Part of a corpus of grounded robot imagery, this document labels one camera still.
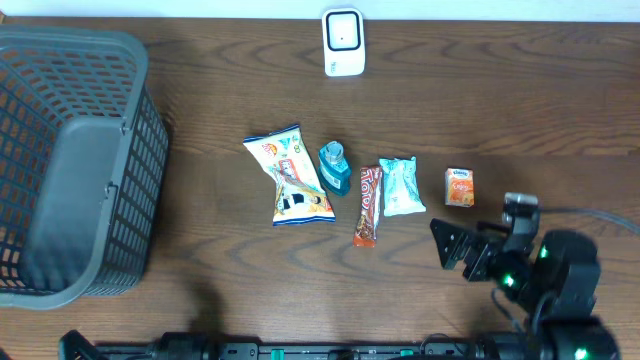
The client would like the red orange chocolate bar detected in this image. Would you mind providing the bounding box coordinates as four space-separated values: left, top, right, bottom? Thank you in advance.
353 165 382 248

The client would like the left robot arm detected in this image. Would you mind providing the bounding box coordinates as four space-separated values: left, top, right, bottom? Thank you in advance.
58 330 220 360

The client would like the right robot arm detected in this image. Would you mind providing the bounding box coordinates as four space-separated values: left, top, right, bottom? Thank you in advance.
430 204 621 360

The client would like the white barcode scanner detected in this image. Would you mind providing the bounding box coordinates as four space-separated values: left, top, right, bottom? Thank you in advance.
322 8 366 77

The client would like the grey plastic basket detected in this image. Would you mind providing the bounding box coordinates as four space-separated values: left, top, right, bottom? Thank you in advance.
1 25 169 310

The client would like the teal mouthwash bottle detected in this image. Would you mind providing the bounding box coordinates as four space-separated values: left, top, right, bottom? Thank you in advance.
318 141 352 196

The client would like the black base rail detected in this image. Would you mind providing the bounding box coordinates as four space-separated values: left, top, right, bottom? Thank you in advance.
89 341 481 360

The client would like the orange tissue box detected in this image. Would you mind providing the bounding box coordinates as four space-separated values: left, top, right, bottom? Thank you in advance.
445 168 475 207

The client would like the yellow snack bag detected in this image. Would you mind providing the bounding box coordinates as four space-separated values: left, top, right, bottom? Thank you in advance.
243 124 336 226

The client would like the light blue tissue pack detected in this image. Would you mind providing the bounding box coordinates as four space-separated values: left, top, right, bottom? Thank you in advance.
379 156 426 217

